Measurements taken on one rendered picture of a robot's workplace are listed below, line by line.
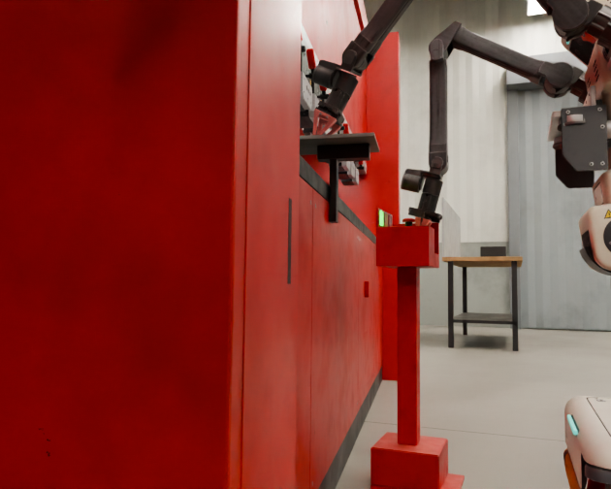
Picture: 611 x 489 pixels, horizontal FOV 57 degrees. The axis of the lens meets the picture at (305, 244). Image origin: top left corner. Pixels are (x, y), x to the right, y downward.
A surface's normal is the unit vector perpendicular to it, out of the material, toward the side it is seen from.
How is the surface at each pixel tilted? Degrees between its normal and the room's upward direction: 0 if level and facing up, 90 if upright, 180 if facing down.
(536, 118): 90
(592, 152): 90
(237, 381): 90
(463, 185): 90
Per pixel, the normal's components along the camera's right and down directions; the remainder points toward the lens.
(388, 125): -0.20, -0.07
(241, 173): 0.98, 0.00
